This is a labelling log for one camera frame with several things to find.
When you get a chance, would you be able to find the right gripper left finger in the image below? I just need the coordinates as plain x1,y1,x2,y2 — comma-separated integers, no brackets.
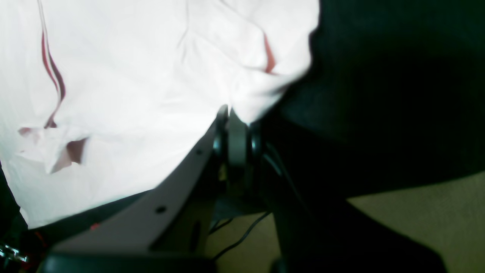
41,105,228,273

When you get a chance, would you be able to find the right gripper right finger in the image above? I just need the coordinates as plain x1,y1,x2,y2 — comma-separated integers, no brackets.
247,116,447,273

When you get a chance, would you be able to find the pink T-shirt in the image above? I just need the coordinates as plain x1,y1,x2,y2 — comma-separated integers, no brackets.
0,0,321,229

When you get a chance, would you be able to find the black table cloth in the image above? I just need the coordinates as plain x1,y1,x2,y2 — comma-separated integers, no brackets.
0,0,485,243

